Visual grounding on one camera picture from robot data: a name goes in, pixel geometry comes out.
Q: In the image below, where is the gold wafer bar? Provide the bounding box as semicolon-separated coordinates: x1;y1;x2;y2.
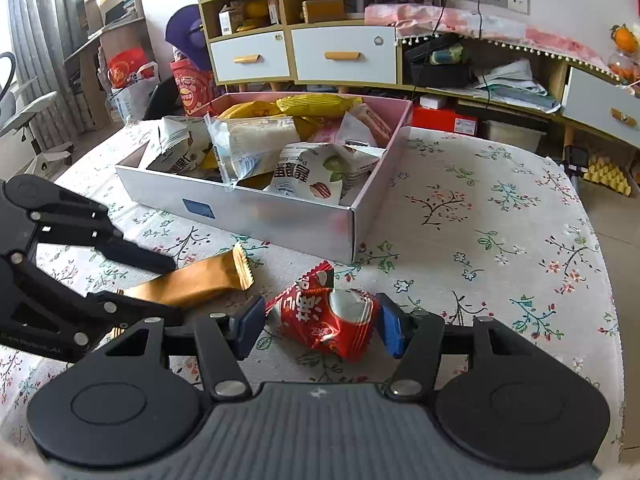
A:
118;243;254;309

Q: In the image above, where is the black handheld camera gimbal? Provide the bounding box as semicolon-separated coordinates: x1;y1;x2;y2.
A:
562;145;589;181

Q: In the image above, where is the wooden shelf cabinet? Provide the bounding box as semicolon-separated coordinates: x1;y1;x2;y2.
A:
198;0;304;92

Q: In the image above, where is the white nut snack bag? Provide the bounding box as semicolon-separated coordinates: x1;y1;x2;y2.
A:
266;142;385;205

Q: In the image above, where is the white shopping bag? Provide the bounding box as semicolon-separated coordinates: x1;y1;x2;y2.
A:
107;47;160;122

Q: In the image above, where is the yellow egg tray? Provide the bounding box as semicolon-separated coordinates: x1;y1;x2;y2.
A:
582;154;632;196

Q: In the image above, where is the floral tablecloth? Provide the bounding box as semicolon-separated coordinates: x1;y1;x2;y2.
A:
1;122;624;469

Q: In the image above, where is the brown cardboard box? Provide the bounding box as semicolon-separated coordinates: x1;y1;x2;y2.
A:
302;0;346;24

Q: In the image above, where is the red gift bag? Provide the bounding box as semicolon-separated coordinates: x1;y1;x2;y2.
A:
169;58;215;117

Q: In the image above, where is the purple plush toy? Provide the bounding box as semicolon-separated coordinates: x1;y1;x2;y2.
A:
165;4;212;72

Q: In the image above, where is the black storage basket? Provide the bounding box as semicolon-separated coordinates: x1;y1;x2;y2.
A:
402;34;476;89

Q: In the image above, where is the pink clear snack packet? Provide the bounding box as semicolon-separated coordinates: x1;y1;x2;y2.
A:
309;104;393;148

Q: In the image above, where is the long wooden tv cabinet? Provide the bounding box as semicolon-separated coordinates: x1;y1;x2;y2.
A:
288;22;639;148

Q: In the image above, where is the pink cardboard box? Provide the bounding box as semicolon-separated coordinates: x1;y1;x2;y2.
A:
116;96;412;263

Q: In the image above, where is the red white candy bag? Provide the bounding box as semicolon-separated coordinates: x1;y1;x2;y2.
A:
266;261;380;361

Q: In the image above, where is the clear white bread packet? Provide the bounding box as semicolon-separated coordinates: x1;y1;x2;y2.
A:
205;116;300;188

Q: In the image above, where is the red shoe box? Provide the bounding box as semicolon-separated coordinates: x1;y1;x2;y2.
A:
412;106;477;136

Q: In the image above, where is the orange fruit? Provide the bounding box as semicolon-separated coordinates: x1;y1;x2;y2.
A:
610;24;639;55

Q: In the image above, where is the yellow snack bag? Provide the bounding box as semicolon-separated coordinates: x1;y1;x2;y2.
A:
217;101;282;119

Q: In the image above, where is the yellow biscuit packet blue logo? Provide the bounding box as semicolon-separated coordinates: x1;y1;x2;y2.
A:
276;93;363;119

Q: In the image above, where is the pink cloth runner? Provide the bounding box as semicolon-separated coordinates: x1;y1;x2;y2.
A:
364;3;616;78

